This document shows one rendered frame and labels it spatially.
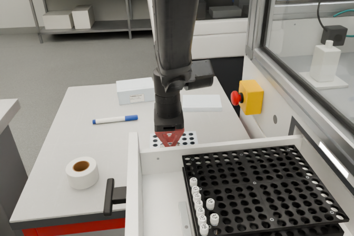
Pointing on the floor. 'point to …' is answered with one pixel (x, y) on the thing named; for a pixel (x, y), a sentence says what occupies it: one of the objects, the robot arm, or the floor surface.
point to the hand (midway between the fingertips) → (169, 143)
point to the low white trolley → (101, 158)
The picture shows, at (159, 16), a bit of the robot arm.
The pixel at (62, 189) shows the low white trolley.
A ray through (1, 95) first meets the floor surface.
